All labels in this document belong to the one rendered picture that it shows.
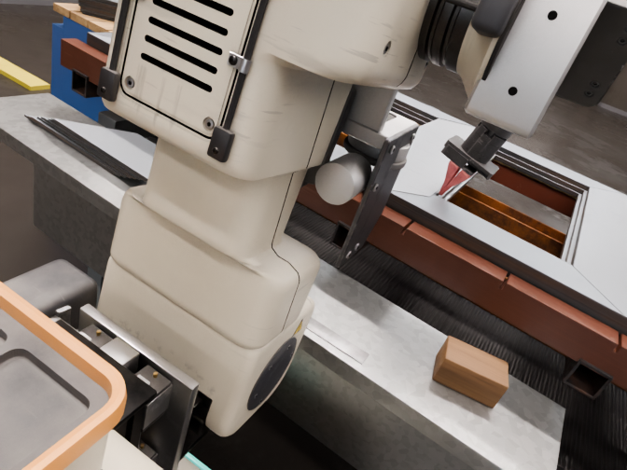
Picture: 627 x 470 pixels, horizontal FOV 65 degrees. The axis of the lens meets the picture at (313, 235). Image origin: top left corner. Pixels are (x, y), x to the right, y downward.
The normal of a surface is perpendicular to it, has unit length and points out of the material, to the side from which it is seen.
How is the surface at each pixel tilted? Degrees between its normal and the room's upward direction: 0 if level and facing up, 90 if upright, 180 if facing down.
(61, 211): 90
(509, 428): 0
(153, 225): 82
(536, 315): 90
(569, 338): 90
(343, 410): 90
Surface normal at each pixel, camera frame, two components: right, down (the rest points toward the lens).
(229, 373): -0.42, 0.22
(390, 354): 0.29, -0.81
